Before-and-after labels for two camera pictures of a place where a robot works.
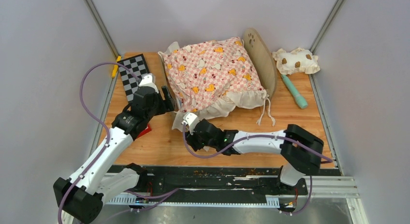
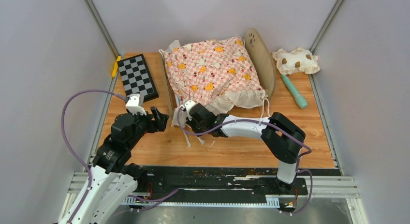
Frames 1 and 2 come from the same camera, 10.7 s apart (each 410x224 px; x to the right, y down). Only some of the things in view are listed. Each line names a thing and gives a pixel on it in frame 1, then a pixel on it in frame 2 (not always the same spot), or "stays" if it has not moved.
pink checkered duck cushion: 210,79 stays
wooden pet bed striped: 262,58 stays
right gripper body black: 197,143 to 196,127
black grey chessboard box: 138,65 stays
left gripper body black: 161,106 to 145,124
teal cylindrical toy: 301,100 stays
